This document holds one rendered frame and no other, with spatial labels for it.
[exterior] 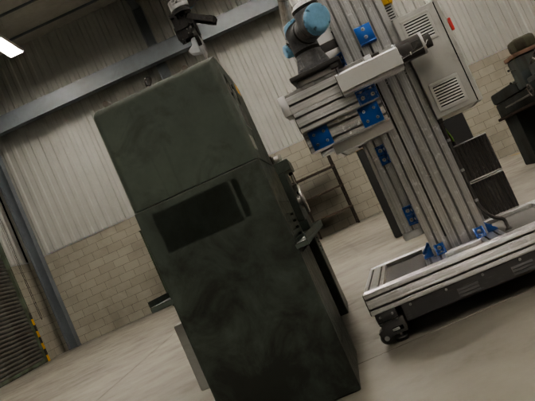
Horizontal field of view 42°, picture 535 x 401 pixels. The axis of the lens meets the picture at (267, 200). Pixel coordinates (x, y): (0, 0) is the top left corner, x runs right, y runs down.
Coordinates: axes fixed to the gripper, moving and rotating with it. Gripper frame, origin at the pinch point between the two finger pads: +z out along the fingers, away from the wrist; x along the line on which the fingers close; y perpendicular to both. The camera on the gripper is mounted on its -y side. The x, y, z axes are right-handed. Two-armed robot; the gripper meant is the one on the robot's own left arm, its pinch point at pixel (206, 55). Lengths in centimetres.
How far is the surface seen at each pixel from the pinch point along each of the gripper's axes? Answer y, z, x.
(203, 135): 9.8, 32.1, 25.4
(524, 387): -47, 133, 82
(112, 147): 41, 22, 26
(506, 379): -45, 133, 71
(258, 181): -1, 55, 25
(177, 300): 41, 81, 26
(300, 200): -4, 62, -98
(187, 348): 49, 99, 11
